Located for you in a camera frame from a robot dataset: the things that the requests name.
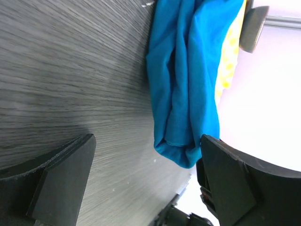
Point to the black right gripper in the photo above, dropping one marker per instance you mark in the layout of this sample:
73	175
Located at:
192	205

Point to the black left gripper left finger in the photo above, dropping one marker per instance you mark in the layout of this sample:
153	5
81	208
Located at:
47	190

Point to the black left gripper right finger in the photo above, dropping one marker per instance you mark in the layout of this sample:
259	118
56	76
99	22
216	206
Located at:
242	190

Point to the orange checkered cloth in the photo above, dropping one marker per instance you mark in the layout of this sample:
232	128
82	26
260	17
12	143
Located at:
229	55

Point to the blue t shirt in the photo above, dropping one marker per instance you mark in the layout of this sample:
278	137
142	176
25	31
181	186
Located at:
184	53

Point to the black white bowl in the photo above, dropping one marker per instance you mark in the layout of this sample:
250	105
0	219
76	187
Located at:
253	23

